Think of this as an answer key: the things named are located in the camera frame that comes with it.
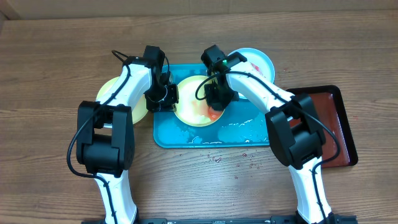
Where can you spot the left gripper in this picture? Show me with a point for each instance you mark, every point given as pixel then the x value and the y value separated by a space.
pixel 170 105

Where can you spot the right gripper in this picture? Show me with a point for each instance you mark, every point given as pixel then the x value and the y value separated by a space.
pixel 216 101

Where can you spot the red black sponge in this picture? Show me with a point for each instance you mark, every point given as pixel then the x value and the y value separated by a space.
pixel 213 114

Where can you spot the yellow plate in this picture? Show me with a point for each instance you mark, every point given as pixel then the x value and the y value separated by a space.
pixel 189 110
pixel 139 110

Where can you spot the light blue plate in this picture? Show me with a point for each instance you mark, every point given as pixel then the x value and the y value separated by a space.
pixel 258 64

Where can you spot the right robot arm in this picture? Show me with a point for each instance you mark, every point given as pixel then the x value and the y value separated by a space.
pixel 296 135

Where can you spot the teal plastic tray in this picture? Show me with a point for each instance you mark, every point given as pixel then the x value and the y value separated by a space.
pixel 241 124

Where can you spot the dark red black tray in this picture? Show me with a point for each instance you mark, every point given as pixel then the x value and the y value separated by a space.
pixel 331 111

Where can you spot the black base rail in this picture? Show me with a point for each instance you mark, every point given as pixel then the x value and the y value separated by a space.
pixel 289 219

